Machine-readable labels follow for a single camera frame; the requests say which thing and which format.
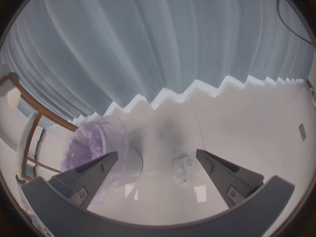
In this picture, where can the white trash bin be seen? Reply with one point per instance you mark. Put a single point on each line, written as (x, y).
(134, 162)

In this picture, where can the white cushioned wooden chair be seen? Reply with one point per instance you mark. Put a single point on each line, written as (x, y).
(22, 144)

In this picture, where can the purple plastic bag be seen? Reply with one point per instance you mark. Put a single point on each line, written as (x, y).
(84, 144)

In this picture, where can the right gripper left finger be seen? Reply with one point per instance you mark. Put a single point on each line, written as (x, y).
(81, 181)

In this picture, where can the pale blue curtain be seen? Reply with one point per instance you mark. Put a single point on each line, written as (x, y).
(148, 46)

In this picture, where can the white paper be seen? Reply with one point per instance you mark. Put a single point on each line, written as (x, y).
(184, 170)

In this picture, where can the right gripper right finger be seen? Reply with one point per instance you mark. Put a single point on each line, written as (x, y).
(232, 181)

